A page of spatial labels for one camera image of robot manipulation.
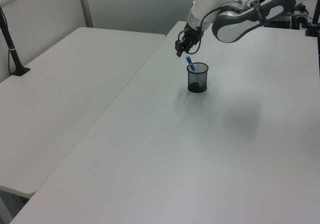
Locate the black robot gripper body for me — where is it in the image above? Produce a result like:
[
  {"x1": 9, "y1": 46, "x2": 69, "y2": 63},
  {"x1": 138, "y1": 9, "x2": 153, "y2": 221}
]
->
[{"x1": 180, "y1": 25, "x2": 203, "y2": 49}]

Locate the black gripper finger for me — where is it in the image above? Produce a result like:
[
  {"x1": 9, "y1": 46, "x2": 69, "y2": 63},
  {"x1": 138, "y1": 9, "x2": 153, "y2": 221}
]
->
[
  {"x1": 183, "y1": 40, "x2": 195, "y2": 54},
  {"x1": 174, "y1": 39, "x2": 185, "y2": 58}
]

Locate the blue and white marker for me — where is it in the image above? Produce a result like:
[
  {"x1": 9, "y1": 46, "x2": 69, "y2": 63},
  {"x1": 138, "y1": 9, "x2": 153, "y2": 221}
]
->
[{"x1": 185, "y1": 55, "x2": 197, "y2": 73}]

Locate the black mesh pen holder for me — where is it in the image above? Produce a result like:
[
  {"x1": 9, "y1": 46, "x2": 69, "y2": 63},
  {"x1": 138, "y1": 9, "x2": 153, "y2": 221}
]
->
[{"x1": 186, "y1": 62, "x2": 209, "y2": 94}]

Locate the white side table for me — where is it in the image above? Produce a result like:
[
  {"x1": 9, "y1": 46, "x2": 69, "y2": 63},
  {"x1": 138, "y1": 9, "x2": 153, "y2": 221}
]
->
[{"x1": 0, "y1": 26, "x2": 167, "y2": 196}]

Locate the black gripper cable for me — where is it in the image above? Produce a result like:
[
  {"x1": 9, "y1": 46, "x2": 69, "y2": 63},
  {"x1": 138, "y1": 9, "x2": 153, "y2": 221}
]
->
[{"x1": 185, "y1": 6, "x2": 221, "y2": 55}]

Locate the grey partition post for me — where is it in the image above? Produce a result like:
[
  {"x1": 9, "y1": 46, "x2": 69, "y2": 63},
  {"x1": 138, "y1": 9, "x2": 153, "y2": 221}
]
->
[{"x1": 76, "y1": 0, "x2": 94, "y2": 29}]

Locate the black camera stand pole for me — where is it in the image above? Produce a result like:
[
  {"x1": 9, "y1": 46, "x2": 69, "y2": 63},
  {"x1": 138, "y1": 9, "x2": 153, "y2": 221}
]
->
[
  {"x1": 304, "y1": 0, "x2": 320, "y2": 38},
  {"x1": 0, "y1": 4, "x2": 31, "y2": 78}
]

